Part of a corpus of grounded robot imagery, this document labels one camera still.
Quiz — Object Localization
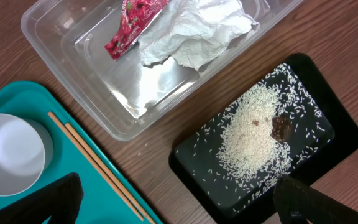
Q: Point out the white rice pile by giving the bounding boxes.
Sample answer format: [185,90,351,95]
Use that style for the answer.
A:
[217,85,291,183]

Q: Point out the teal plastic tray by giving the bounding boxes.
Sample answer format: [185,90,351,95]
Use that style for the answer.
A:
[0,80,164,224]

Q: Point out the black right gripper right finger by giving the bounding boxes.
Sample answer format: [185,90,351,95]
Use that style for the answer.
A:
[273,175,358,224]

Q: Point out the brown food scrap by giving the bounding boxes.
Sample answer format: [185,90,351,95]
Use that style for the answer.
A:
[270,116,292,142]

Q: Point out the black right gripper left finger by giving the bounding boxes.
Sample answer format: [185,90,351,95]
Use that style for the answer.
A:
[0,172,83,223]

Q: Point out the black waste tray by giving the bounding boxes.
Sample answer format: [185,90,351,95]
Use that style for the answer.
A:
[169,53,358,223]

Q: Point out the clear plastic bin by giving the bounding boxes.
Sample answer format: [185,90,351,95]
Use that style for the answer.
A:
[21,0,301,141]

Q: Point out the red snack wrapper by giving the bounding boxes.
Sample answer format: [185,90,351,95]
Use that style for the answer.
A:
[104,0,169,60]

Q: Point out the grey small bowl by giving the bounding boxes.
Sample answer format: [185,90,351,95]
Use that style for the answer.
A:
[0,113,54,197]

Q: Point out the white napkin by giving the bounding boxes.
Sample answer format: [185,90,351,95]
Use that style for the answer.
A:
[138,0,259,71]

